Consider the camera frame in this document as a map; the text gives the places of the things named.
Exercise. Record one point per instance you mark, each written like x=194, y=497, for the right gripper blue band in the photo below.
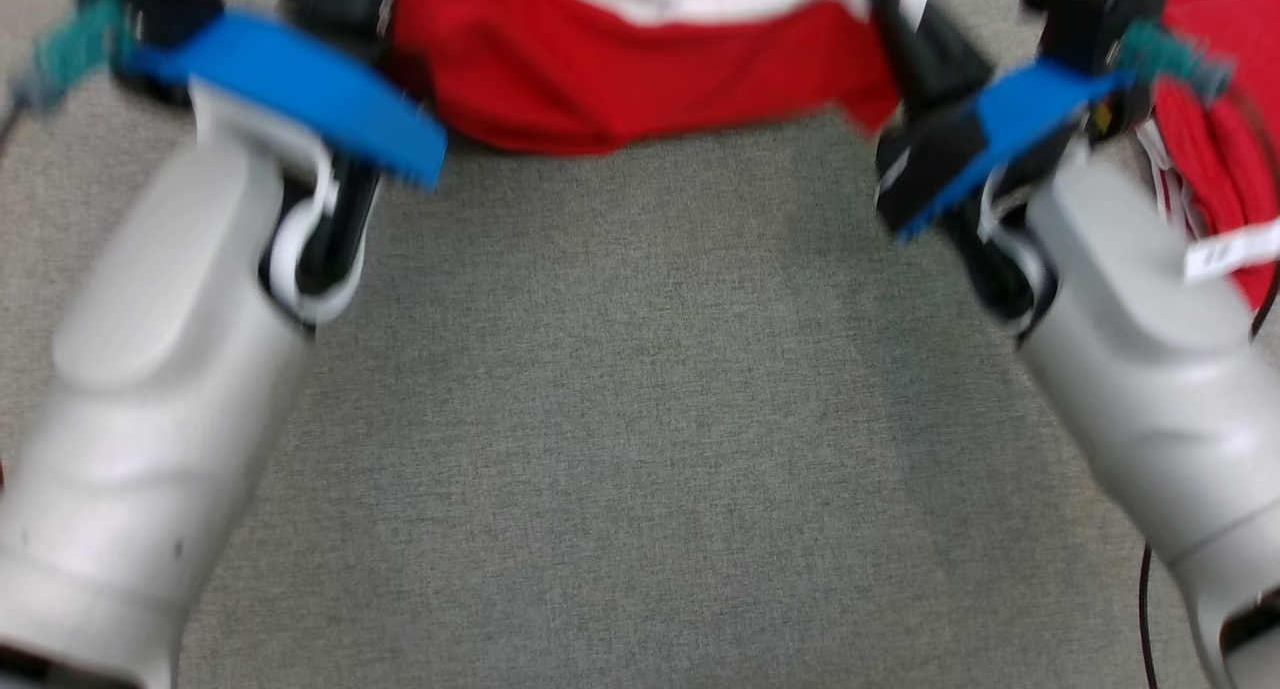
x=990, y=139

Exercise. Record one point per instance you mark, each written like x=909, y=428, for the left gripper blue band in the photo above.
x=300, y=89

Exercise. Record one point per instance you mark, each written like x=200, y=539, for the red and white jersey shirt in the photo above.
x=620, y=69

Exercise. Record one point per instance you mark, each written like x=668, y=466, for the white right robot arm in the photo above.
x=1150, y=369

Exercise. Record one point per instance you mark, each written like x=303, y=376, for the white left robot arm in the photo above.
x=150, y=389

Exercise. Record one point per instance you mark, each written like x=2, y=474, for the red shorts with white stripes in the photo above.
x=1220, y=139

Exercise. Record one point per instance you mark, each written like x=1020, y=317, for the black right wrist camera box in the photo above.
x=1090, y=19

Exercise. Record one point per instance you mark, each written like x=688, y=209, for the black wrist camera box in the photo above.
x=1090, y=19
x=160, y=9

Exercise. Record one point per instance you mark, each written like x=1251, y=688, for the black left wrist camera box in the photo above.
x=160, y=9

